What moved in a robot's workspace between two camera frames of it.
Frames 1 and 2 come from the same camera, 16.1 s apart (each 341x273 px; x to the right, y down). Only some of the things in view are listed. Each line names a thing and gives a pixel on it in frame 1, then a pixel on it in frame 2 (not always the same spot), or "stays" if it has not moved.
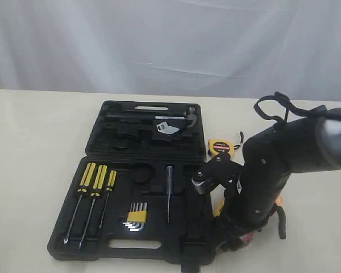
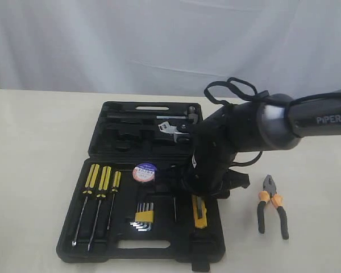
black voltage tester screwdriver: (169, 176) -> (175, 209)
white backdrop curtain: (302, 49) stays
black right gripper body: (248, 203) -> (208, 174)
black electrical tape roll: (248, 238) -> (144, 172)
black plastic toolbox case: (130, 198) stays
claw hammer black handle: (190, 115) stays
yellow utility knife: (217, 200) -> (199, 210)
